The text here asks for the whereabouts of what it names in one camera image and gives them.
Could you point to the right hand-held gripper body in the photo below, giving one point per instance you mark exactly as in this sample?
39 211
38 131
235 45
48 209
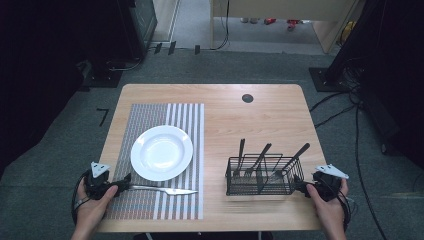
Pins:
328 186

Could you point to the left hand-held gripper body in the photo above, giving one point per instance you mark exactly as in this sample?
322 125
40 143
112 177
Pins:
97 184

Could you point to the silver table knife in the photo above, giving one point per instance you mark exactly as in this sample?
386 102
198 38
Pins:
163 190

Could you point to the person's left hand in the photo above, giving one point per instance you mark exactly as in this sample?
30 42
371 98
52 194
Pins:
91 208

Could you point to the person's right hand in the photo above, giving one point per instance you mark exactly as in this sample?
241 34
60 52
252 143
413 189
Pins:
328 211

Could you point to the white round plate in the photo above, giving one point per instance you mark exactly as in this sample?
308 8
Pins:
161 153

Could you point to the striped woven placemat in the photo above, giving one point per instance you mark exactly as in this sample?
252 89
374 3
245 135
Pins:
186 200

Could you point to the dark round table grommet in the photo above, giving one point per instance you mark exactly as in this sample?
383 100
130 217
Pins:
247 98

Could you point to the black flat floor plate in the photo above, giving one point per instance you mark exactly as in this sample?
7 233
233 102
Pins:
103 78

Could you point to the black stand base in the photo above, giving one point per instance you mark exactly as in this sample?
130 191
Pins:
321 80

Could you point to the dark glass-fronted cabinet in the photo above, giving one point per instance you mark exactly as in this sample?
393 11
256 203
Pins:
140 23

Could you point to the red object on floor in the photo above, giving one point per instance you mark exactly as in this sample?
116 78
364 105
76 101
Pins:
270 21
293 24

